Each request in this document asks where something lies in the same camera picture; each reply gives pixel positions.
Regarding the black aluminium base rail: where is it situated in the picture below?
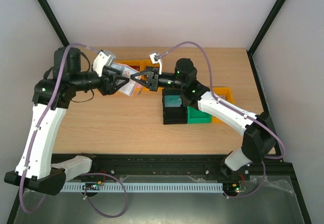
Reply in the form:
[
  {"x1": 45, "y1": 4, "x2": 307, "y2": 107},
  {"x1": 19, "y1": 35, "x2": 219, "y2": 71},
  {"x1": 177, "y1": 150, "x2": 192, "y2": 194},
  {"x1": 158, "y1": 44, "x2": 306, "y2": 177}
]
[{"x1": 26, "y1": 153, "x2": 297, "y2": 182}]

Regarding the black bin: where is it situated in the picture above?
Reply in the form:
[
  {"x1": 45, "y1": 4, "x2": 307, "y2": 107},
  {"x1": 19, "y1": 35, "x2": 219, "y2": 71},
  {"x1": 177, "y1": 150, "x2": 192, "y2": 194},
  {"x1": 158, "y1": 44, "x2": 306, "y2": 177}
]
[{"x1": 162, "y1": 88, "x2": 187, "y2": 125}]

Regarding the left black frame post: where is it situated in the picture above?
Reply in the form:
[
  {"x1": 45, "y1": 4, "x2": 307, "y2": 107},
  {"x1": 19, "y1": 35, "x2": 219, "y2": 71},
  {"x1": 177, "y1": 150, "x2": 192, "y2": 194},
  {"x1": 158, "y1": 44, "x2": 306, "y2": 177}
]
[{"x1": 37, "y1": 0, "x2": 70, "y2": 47}]

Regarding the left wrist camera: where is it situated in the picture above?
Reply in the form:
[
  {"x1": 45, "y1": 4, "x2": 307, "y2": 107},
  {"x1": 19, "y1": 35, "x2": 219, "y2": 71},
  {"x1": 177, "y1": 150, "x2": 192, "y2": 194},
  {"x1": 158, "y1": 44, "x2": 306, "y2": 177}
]
[{"x1": 92, "y1": 50, "x2": 116, "y2": 77}]

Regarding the black frame post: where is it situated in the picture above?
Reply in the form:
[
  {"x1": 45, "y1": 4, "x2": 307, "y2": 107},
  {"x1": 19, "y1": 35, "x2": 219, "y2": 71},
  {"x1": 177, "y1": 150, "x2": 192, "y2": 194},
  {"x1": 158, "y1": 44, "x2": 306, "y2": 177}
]
[
  {"x1": 247, "y1": 0, "x2": 298, "y2": 55},
  {"x1": 37, "y1": 0, "x2": 70, "y2": 47}
]

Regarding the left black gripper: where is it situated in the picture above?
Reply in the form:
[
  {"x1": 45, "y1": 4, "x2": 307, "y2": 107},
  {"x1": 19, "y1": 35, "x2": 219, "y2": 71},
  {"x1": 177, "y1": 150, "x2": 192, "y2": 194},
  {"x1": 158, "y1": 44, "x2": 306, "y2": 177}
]
[{"x1": 71, "y1": 67, "x2": 130, "y2": 96}]

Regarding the white slotted cable duct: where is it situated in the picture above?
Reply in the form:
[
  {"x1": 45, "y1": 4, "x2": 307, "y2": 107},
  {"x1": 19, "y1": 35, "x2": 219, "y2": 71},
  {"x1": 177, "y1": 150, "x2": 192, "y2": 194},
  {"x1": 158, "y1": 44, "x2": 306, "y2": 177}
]
[{"x1": 61, "y1": 183, "x2": 223, "y2": 193}]

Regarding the right black frame post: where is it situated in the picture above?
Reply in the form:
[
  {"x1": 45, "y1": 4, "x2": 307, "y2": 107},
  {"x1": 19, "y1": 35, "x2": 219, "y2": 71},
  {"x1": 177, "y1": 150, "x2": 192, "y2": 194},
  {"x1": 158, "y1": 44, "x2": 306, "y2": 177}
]
[{"x1": 247, "y1": 0, "x2": 298, "y2": 55}]

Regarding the yellow bin middle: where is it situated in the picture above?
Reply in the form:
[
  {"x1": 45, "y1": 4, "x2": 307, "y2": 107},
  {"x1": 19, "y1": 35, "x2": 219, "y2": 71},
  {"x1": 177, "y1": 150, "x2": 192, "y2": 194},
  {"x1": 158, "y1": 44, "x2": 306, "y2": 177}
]
[{"x1": 115, "y1": 60, "x2": 143, "y2": 72}]

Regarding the pink card holder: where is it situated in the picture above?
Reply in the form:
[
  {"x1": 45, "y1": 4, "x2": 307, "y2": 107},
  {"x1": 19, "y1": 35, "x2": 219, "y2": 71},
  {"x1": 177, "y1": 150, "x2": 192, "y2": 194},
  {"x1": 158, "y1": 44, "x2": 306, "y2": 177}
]
[{"x1": 110, "y1": 62, "x2": 141, "y2": 98}]

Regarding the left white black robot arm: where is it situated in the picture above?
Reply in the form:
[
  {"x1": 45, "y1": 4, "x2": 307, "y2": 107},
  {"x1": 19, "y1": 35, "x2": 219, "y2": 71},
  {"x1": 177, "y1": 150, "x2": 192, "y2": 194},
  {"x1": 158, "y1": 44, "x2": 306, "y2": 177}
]
[{"x1": 4, "y1": 46, "x2": 129, "y2": 196}]

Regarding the yellow bin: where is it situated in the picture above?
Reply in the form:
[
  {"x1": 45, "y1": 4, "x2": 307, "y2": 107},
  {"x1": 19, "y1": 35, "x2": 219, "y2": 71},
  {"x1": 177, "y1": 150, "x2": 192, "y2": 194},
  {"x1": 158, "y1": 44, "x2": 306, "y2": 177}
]
[
  {"x1": 115, "y1": 60, "x2": 143, "y2": 72},
  {"x1": 140, "y1": 58, "x2": 163, "y2": 91},
  {"x1": 211, "y1": 86, "x2": 233, "y2": 123}
]

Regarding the teal card stack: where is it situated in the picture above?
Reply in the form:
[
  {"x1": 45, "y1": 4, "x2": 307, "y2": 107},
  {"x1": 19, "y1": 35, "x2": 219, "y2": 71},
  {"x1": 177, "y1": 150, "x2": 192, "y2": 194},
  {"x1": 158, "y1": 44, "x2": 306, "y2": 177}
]
[{"x1": 164, "y1": 95, "x2": 182, "y2": 108}]

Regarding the green bin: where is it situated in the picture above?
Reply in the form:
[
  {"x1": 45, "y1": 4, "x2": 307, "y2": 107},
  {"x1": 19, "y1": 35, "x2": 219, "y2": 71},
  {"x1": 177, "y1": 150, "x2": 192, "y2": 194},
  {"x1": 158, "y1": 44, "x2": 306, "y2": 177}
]
[{"x1": 187, "y1": 107, "x2": 212, "y2": 124}]

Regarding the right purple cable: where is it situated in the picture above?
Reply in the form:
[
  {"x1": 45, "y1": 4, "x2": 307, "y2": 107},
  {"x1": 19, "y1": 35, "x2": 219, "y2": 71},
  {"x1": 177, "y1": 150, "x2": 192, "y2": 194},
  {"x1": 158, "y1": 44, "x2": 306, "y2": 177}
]
[{"x1": 158, "y1": 41, "x2": 287, "y2": 200}]

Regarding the yellow bin far right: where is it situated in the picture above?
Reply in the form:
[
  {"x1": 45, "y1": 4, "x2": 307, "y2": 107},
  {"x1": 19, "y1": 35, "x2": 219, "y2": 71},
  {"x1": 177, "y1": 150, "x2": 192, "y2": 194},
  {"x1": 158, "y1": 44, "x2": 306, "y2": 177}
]
[{"x1": 211, "y1": 86, "x2": 233, "y2": 123}]

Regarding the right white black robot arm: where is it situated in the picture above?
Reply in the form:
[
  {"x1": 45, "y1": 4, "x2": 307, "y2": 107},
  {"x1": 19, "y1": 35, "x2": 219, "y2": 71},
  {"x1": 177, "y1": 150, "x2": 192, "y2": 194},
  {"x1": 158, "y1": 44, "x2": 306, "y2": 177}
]
[{"x1": 131, "y1": 58, "x2": 278, "y2": 180}]

